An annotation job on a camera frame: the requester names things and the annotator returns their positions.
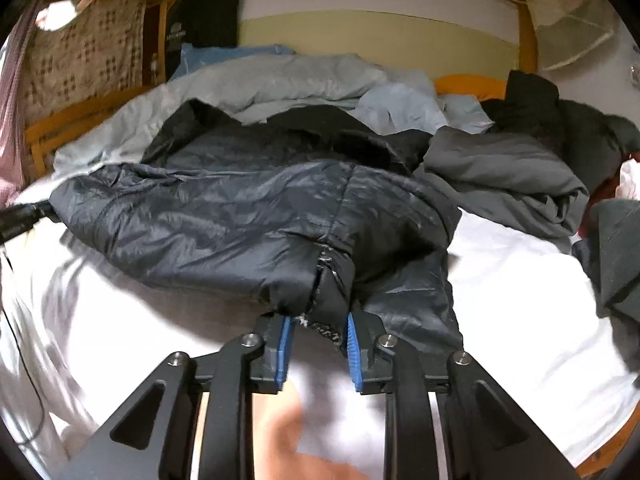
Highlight dark red cloth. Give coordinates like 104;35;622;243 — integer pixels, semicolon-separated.
580;152;640;238

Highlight black coat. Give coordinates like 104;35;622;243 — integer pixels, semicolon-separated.
480;70;640;196

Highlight blue pillow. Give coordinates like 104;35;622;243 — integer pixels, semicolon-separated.
167;42;296;83

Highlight grey denim garment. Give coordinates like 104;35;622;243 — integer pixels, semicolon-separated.
572;199;640;341

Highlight beige patterned curtain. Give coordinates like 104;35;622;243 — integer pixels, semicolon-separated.
22;0;148;126

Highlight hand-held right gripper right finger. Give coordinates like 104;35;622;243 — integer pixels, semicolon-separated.
346;310;583;480

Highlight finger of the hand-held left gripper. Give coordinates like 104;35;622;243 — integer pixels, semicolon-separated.
0;199;54;244

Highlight orange pillow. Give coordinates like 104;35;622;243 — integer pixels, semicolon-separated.
434;74;508;103

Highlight dark quilted puffer jacket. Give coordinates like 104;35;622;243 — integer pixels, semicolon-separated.
50;97;466;356

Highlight light blue duvet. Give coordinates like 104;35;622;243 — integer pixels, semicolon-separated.
52;45;496;181

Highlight pink hanging cloth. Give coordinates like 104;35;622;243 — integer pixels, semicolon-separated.
0;2;46;206

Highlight wooden bunk bed frame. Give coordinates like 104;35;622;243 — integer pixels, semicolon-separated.
22;0;541;181

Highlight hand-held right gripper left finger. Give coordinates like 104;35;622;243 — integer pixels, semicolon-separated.
55;312;296;480

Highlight grey folded jacket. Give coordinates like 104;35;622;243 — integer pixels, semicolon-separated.
422;125;591;256

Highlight black hanging garment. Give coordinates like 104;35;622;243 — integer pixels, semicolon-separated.
167;0;240;81

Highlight white bed sheet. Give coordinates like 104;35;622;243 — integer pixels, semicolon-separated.
0;175;640;480

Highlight white pink-patterned cloth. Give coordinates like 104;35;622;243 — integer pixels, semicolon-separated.
617;160;640;201

